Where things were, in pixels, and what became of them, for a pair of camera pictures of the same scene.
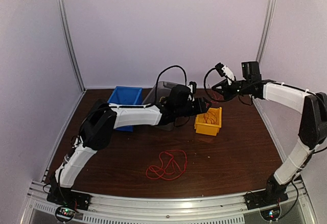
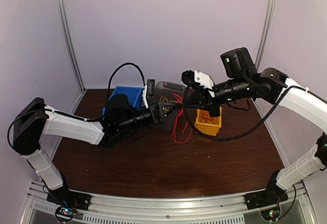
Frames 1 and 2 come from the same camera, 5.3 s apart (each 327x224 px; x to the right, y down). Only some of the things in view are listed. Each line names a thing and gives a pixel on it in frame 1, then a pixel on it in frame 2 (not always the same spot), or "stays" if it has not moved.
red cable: (173, 164) → (181, 100)
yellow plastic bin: (209, 123) stays
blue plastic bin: (126, 95) stays
